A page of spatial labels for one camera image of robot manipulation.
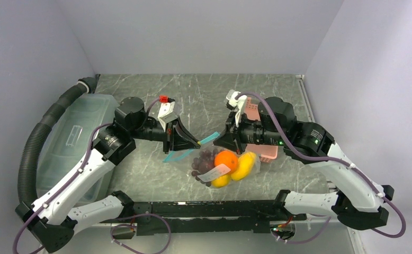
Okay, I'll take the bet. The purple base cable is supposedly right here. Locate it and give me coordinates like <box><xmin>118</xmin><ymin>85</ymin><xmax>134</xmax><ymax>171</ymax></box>
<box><xmin>272</xmin><ymin>215</ymin><xmax>332</xmax><ymax>246</ymax></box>
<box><xmin>110</xmin><ymin>212</ymin><xmax>173</xmax><ymax>254</ymax></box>

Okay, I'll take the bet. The yellow mango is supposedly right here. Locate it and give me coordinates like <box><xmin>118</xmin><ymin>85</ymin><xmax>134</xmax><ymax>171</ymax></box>
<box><xmin>231</xmin><ymin>152</ymin><xmax>257</xmax><ymax>181</ymax></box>

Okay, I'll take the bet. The yellow lemon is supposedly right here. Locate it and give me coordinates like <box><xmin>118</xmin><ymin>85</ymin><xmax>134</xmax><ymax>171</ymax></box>
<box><xmin>211</xmin><ymin>174</ymin><xmax>231</xmax><ymax>188</ymax></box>

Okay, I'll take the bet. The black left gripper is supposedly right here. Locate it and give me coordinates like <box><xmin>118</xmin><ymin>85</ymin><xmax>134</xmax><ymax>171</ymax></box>
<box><xmin>130</xmin><ymin>115</ymin><xmax>200</xmax><ymax>153</ymax></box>

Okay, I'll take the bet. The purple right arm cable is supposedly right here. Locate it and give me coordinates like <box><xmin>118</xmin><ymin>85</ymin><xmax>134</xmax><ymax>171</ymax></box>
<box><xmin>235</xmin><ymin>92</ymin><xmax>407</xmax><ymax>239</ymax></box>

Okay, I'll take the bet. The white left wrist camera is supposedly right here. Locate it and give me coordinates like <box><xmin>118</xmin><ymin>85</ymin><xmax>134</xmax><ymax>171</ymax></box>
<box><xmin>157</xmin><ymin>95</ymin><xmax>181</xmax><ymax>131</ymax></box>

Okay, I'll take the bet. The orange fruit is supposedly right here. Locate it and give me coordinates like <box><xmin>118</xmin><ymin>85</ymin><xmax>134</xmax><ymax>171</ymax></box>
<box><xmin>214</xmin><ymin>150</ymin><xmax>238</xmax><ymax>174</ymax></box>

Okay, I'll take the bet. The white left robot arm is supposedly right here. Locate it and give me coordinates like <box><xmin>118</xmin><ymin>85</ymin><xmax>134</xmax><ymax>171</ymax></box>
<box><xmin>16</xmin><ymin>96</ymin><xmax>200</xmax><ymax>253</ymax></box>

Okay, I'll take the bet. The clear zip top bag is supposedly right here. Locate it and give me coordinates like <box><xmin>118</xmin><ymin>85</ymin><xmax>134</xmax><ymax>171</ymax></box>
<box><xmin>163</xmin><ymin>132</ymin><xmax>261</xmax><ymax>188</ymax></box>

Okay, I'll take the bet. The pink perforated plastic basket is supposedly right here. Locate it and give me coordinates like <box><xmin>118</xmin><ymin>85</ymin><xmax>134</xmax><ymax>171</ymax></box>
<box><xmin>245</xmin><ymin>97</ymin><xmax>278</xmax><ymax>163</ymax></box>

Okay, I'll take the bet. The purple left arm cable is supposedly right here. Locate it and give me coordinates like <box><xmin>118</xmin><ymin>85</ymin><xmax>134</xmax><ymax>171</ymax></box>
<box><xmin>12</xmin><ymin>97</ymin><xmax>161</xmax><ymax>254</ymax></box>

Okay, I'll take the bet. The dark red grape bunch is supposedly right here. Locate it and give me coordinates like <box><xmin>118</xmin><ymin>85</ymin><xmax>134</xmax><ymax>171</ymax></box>
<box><xmin>191</xmin><ymin>148</ymin><xmax>224</xmax><ymax>188</ymax></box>

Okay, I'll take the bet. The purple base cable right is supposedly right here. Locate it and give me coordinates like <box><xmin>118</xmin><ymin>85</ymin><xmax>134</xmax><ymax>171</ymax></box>
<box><xmin>272</xmin><ymin>215</ymin><xmax>332</xmax><ymax>246</ymax></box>

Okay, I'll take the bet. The black corrugated hose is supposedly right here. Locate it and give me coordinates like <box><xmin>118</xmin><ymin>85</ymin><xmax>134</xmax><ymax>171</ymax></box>
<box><xmin>17</xmin><ymin>74</ymin><xmax>101</xmax><ymax>207</ymax></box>

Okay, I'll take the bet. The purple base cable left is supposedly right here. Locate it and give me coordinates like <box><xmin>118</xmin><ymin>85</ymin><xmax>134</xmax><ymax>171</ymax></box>
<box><xmin>110</xmin><ymin>212</ymin><xmax>173</xmax><ymax>254</ymax></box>

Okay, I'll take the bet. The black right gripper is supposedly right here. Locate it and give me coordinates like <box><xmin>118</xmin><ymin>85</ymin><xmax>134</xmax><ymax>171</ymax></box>
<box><xmin>214</xmin><ymin>107</ymin><xmax>286</xmax><ymax>154</ymax></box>

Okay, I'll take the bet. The clear plastic storage bin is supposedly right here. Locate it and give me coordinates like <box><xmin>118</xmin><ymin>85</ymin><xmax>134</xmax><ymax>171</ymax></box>
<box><xmin>37</xmin><ymin>94</ymin><xmax>119</xmax><ymax>197</ymax></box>

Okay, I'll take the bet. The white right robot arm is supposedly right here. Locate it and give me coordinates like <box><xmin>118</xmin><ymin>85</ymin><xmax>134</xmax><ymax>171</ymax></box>
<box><xmin>214</xmin><ymin>92</ymin><xmax>394</xmax><ymax>230</ymax></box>

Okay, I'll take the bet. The aluminium frame rail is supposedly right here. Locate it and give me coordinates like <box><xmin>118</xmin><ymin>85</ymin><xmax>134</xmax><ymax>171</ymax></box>
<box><xmin>295</xmin><ymin>75</ymin><xmax>366</xmax><ymax>253</ymax></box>

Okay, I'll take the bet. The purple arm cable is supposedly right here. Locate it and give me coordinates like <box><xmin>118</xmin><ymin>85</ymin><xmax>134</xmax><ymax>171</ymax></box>
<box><xmin>12</xmin><ymin>97</ymin><xmax>161</xmax><ymax>254</ymax></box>
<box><xmin>235</xmin><ymin>92</ymin><xmax>407</xmax><ymax>239</ymax></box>

